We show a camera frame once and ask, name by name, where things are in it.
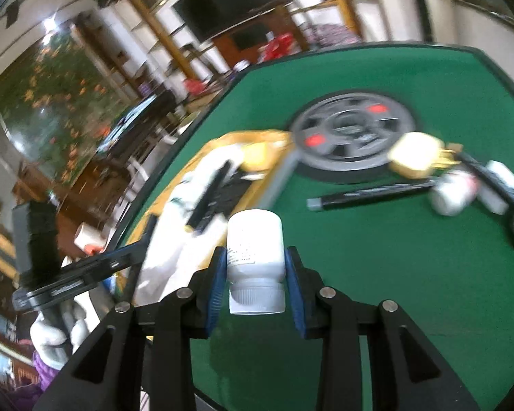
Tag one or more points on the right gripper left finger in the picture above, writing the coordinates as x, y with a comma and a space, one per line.
143, 348

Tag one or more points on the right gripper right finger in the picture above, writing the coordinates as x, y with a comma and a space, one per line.
407, 372

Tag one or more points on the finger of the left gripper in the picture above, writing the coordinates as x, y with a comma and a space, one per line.
84, 275

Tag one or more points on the black marker purple cap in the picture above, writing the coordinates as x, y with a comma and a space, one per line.
207, 196

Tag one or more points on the plain white bottle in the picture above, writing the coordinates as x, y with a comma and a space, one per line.
256, 266

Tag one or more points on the black marker yellow caps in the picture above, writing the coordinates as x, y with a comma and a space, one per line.
490, 179

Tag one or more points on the black plastic holder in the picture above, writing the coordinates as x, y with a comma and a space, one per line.
229, 194

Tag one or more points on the yellow tape roll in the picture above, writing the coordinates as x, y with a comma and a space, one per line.
260, 157

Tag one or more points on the purple sleeve forearm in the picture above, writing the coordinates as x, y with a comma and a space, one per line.
24, 398

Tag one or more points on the white gloved left hand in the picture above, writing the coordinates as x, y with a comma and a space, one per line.
49, 340

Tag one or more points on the white tray yellow tape edge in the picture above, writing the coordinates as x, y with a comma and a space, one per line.
232, 173

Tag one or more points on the small white bottle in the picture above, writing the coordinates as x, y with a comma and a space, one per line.
453, 192

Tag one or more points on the round grey table control panel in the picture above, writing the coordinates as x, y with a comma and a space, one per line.
344, 137

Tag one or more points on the red plastic bag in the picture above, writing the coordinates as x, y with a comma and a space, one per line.
278, 46

